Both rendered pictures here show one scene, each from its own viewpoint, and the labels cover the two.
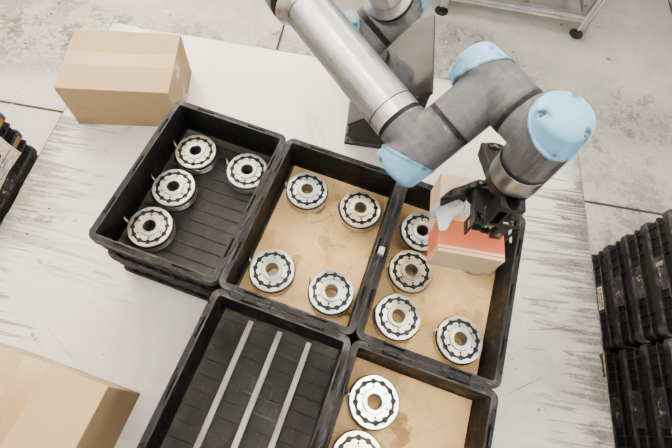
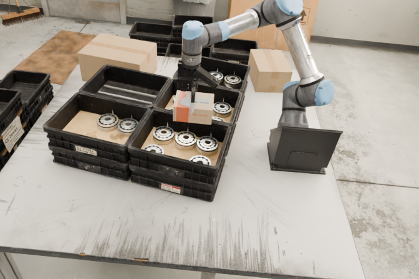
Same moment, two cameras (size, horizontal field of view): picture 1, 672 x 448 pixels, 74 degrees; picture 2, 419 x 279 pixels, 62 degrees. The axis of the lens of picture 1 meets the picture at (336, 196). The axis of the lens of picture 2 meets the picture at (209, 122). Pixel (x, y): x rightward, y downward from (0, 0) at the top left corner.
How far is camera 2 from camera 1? 152 cm
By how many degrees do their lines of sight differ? 56
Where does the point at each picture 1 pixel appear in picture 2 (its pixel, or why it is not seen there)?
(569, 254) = (217, 252)
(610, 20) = not seen: outside the picture
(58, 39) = not seen: hidden behind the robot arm
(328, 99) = not seen: hidden behind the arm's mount
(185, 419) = (128, 87)
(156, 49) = (280, 67)
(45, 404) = (135, 55)
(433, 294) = (176, 151)
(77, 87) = (252, 53)
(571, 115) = (191, 23)
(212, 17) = (380, 150)
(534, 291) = (188, 226)
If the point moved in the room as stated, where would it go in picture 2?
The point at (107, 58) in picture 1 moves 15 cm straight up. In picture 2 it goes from (270, 57) to (274, 37)
